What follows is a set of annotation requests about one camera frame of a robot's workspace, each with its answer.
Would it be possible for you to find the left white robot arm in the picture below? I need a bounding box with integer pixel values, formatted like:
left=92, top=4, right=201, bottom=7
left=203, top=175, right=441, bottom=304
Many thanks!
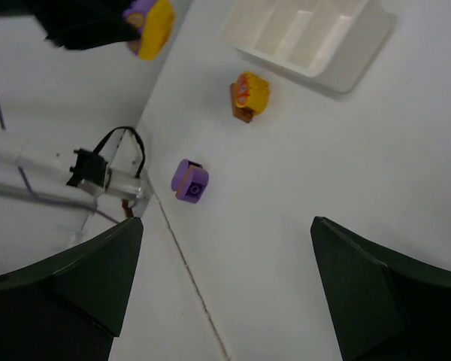
left=0, top=1, right=161, bottom=204

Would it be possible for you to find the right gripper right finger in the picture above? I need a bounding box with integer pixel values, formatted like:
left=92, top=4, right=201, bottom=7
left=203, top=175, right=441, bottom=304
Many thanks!
left=310, top=217, right=451, bottom=360

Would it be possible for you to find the yellow orange lego stack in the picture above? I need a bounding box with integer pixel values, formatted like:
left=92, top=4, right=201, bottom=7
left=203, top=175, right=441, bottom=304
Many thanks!
left=230, top=71, right=270, bottom=123

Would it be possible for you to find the white three-compartment tray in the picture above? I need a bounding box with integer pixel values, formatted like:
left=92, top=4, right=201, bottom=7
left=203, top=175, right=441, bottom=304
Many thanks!
left=221, top=1, right=394, bottom=93

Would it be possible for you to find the yellow lego brick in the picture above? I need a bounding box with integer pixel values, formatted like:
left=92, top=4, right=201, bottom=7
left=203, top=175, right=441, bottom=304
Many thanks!
left=123, top=0, right=175, bottom=61

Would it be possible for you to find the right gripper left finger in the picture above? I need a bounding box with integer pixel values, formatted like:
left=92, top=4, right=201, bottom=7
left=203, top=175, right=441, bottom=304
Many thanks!
left=0, top=217, right=144, bottom=360

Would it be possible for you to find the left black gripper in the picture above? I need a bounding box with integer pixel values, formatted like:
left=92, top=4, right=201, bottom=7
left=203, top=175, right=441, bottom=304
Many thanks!
left=0, top=0, right=140, bottom=50

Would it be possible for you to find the purple brown lego stack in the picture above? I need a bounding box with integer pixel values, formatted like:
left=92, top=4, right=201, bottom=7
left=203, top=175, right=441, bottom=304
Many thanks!
left=171, top=159, right=209, bottom=204

